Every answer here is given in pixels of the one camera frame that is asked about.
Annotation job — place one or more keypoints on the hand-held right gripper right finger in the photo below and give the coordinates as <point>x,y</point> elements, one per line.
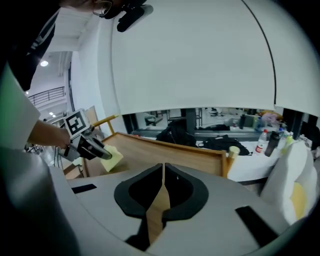
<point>220,225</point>

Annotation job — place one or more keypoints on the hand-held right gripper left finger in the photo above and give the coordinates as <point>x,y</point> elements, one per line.
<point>105,200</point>

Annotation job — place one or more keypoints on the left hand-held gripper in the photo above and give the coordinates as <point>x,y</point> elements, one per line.
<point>75,123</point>

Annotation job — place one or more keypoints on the yellow cloth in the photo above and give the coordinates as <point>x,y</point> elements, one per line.
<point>114,160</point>

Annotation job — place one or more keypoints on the wooden shelf table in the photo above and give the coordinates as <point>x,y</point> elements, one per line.
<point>170,155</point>

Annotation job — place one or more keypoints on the person's left forearm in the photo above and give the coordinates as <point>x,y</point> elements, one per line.
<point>47,136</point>

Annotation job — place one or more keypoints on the brown cardboard sheet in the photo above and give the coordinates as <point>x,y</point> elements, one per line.
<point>93,115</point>

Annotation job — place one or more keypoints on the white window ledge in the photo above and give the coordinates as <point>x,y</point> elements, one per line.
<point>250,170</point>

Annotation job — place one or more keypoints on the black balcony railing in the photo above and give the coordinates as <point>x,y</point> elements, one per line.
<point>50,96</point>

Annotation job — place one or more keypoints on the egg-shaped white beanbag seat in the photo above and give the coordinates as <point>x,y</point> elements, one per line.
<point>282,180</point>

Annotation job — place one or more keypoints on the black jacket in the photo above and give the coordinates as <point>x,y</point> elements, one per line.
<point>177,133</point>

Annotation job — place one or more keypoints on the red label water bottle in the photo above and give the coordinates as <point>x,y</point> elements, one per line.
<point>261,143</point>

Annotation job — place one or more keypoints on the black tumbler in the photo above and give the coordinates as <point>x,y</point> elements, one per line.
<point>272,145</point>

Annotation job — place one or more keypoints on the round ceiling light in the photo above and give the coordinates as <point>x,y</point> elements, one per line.
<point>44,63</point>

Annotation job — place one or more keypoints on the yellow-green bottle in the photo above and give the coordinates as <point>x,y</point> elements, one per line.
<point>287,143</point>

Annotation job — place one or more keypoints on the person's black clothing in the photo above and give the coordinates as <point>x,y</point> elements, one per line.
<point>25,37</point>

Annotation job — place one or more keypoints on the white roller blind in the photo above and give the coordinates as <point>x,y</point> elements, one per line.
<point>187,55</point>

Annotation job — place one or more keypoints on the person's eyeglasses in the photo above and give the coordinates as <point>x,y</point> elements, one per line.
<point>102,10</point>

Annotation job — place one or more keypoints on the head-worn black camera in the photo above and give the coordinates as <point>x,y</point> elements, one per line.
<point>132,17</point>

